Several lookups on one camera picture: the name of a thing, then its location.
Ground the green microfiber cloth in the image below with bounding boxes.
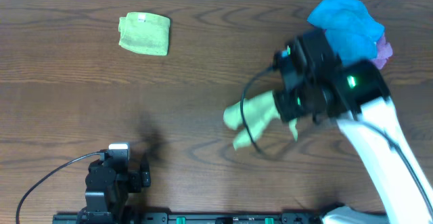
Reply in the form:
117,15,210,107
223,91,298,150

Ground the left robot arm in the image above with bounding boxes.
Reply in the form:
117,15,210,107
75,150,151,224

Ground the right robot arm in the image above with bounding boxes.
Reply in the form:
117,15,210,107
273,29,432,223

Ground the blue cloth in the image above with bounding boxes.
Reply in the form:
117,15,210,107
307,0,385,66

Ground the purple cloth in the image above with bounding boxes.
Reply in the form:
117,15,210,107
371,34,393,70

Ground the folded green cloth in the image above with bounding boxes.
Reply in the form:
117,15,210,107
118,12,170,56

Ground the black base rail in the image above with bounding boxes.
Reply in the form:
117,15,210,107
52,212,323,224

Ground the left black cable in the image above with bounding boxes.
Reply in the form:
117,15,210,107
15,151,106,224

